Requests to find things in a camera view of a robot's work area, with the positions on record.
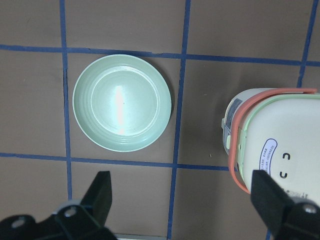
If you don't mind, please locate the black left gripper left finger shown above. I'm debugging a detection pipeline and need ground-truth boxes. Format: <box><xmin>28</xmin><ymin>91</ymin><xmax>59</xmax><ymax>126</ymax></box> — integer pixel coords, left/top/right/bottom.
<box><xmin>55</xmin><ymin>170</ymin><xmax>113</xmax><ymax>240</ymax></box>

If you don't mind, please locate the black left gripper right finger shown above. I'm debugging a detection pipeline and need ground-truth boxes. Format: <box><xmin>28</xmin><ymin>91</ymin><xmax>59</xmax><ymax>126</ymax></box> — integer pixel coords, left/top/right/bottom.
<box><xmin>250</xmin><ymin>170</ymin><xmax>320</xmax><ymax>240</ymax></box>

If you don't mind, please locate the green plate near left arm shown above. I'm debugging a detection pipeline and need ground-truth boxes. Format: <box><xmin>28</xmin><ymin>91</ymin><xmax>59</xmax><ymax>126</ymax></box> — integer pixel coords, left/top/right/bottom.
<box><xmin>72</xmin><ymin>54</ymin><xmax>172</xmax><ymax>153</ymax></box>

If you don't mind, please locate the white rice cooker orange handle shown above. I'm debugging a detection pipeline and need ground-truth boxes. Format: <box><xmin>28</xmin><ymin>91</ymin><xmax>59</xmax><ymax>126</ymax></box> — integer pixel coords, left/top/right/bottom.
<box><xmin>221</xmin><ymin>88</ymin><xmax>320</xmax><ymax>202</ymax></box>

